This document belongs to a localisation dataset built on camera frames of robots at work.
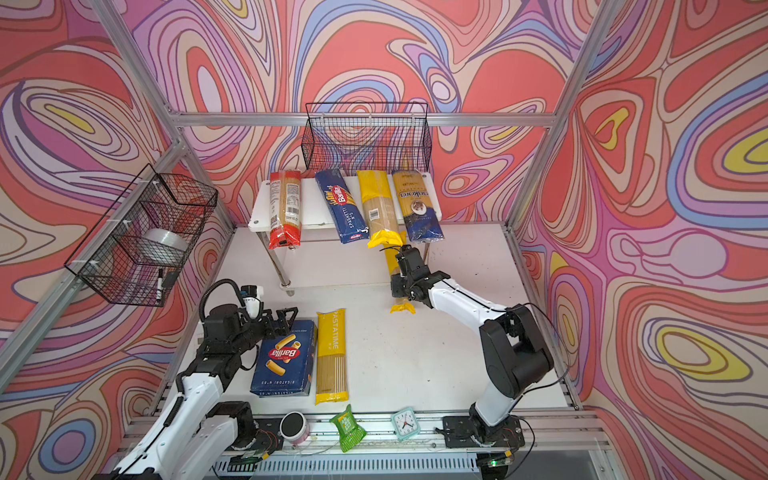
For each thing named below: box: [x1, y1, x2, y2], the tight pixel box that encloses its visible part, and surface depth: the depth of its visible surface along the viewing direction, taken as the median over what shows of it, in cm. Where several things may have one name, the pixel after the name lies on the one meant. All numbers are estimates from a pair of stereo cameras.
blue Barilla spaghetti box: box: [315, 168, 370, 244], surface depth 73 cm
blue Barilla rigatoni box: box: [250, 320, 318, 397], surface depth 80 cm
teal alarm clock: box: [391, 407, 421, 442], surface depth 75 cm
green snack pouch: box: [329, 404, 367, 453], surface depth 75 cm
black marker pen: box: [156, 269, 163, 301], surface depth 75 cm
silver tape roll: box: [144, 228, 188, 252], surface depth 75 cm
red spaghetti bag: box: [268, 170, 301, 250], surface depth 73 cm
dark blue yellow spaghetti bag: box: [392, 169, 445, 243], surface depth 75 cm
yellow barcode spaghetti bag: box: [356, 170, 405, 249], surface depth 73 cm
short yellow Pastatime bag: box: [316, 309, 349, 405], surface depth 86 cm
